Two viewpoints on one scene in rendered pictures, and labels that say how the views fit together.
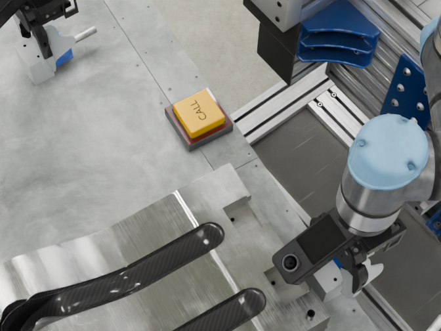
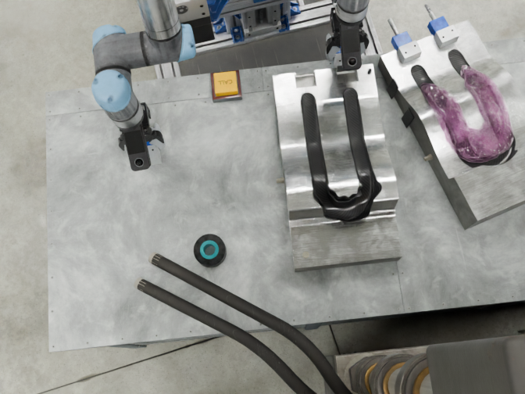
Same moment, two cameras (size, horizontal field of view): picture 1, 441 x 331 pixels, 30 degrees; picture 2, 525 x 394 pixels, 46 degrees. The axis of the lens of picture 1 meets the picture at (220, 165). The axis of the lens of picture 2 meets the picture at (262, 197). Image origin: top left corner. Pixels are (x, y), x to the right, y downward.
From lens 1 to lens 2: 0.77 m
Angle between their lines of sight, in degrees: 22
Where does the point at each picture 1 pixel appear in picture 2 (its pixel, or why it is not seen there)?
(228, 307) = (348, 106)
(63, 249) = (287, 168)
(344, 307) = not seen: hidden behind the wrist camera
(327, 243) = (354, 39)
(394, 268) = (295, 60)
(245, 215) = (301, 81)
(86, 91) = (179, 137)
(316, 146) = (205, 66)
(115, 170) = (235, 140)
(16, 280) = (299, 192)
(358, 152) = not seen: outside the picture
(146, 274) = (313, 137)
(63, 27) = not seen: hidden behind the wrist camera
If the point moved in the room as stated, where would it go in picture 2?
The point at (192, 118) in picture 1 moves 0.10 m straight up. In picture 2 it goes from (229, 87) to (225, 69)
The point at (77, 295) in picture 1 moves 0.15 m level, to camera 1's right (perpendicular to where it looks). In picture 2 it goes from (316, 170) to (341, 117)
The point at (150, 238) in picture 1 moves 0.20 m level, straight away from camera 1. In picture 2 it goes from (296, 128) to (219, 111)
